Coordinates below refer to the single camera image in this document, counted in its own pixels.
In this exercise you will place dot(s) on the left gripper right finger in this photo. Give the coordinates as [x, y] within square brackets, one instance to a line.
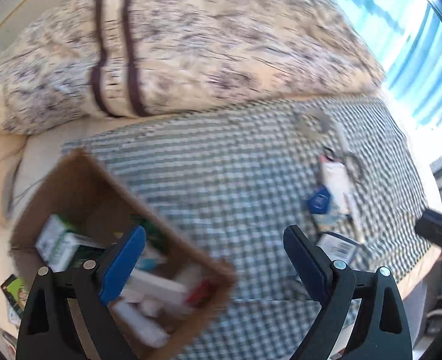
[381, 329]

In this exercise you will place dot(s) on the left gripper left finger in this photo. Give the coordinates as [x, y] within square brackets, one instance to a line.
[47, 329]

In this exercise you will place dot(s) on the white green medicine box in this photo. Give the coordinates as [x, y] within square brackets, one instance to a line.
[61, 247]

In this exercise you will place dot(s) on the blue Vinda tissue pack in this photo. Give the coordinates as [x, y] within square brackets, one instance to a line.
[319, 202]

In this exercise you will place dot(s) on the green snack packet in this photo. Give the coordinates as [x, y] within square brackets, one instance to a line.
[14, 290]

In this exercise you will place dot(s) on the barcode labelled packet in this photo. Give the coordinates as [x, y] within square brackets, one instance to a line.
[337, 247]

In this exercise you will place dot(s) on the white cream tube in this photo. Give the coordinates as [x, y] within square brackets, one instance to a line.
[335, 178]

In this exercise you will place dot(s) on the brown cardboard box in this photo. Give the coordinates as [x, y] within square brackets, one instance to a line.
[81, 191]

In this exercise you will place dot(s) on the white cylinder tube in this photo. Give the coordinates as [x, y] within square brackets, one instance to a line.
[342, 137]

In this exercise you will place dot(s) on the clear tape roll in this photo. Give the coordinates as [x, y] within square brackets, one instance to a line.
[313, 123]

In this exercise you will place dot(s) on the blue striped curtain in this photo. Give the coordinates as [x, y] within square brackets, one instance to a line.
[406, 38]

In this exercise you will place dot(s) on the green checkered cloth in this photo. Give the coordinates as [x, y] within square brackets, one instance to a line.
[232, 180]

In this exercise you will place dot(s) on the floral beige quilt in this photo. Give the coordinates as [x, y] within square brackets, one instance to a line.
[141, 58]

